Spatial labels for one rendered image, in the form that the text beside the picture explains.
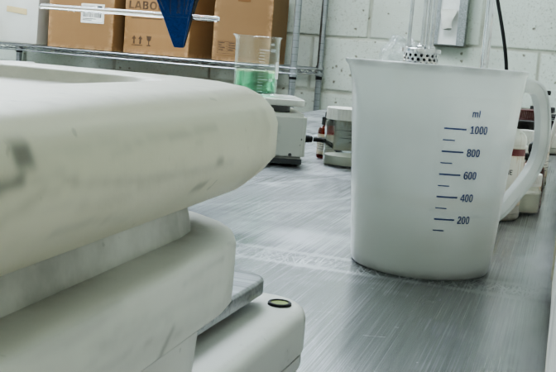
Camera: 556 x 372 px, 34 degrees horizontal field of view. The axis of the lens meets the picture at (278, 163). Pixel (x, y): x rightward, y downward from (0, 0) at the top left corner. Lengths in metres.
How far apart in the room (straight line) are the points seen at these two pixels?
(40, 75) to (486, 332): 0.41
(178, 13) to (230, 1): 2.51
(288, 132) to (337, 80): 2.55
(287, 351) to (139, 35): 3.29
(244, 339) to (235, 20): 3.14
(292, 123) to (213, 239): 1.05
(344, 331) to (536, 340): 0.11
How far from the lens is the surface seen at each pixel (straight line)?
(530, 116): 1.23
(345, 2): 3.75
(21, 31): 3.95
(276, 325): 0.40
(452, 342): 0.52
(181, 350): 0.15
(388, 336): 0.52
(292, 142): 1.20
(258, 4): 3.48
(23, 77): 0.18
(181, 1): 0.99
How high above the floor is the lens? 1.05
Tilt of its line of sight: 7 degrees down
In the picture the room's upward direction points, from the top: 5 degrees clockwise
